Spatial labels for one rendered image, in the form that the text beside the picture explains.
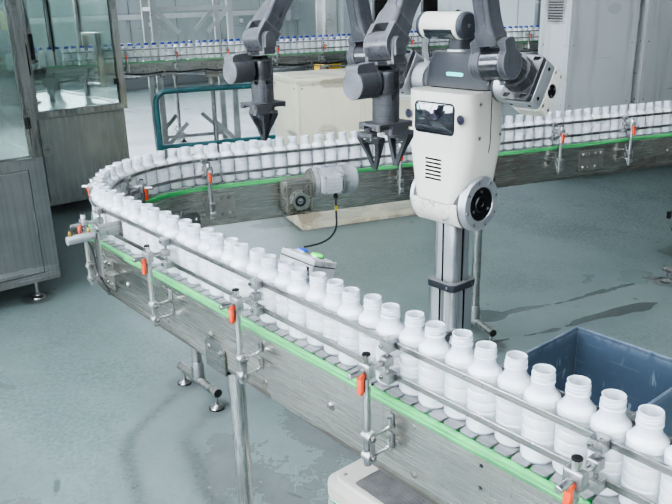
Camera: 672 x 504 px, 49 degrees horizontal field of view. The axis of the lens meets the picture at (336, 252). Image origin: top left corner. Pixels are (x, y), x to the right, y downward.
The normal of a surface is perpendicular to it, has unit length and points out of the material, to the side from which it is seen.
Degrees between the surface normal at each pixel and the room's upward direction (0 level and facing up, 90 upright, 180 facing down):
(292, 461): 0
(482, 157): 101
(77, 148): 90
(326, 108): 90
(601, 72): 90
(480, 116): 90
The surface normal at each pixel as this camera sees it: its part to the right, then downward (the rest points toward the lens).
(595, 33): 0.37, 0.29
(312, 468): -0.03, -0.95
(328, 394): -0.77, 0.22
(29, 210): 0.64, 0.23
